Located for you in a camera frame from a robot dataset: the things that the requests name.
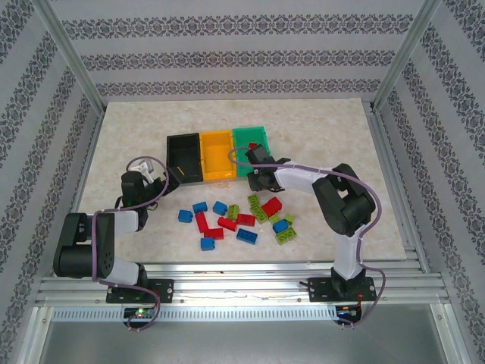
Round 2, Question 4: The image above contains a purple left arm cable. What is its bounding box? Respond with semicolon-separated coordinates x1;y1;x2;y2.
90;155;171;333

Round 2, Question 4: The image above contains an aluminium frame post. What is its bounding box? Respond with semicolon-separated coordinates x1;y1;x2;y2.
32;0;106;115
370;0;443;111

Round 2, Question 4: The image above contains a yellow plastic bin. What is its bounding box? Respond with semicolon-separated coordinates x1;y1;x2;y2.
199;130;239;182

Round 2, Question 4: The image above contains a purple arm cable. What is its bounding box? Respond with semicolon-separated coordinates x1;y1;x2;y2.
227;147;387;330
90;155;171;333

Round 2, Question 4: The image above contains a slotted grey cable duct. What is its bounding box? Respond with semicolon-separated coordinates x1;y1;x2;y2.
51;306;338;322

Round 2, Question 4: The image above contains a long green lego brick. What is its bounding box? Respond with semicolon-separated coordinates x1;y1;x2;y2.
275;228;298;245
249;204;271;224

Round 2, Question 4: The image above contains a wide aluminium mounting rail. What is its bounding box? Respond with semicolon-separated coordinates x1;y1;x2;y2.
36;260;448;307

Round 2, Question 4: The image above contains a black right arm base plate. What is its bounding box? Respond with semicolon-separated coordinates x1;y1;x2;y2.
308;276;378;303

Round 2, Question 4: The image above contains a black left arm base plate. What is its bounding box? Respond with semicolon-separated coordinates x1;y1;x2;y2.
105;279;174;304

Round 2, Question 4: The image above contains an aluminium frame side rail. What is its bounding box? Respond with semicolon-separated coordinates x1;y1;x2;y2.
70;109;106;213
364;101;430;268

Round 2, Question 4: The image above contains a black plastic bin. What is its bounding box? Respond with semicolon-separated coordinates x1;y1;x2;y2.
165;132;205;186

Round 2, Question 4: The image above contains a long blue lego brick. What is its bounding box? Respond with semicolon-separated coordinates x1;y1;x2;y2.
236;227;259;246

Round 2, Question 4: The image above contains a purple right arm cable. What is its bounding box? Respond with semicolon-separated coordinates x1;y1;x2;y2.
227;147;387;330

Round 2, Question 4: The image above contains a green plastic bin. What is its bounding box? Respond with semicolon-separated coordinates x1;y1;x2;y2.
231;124;274;179

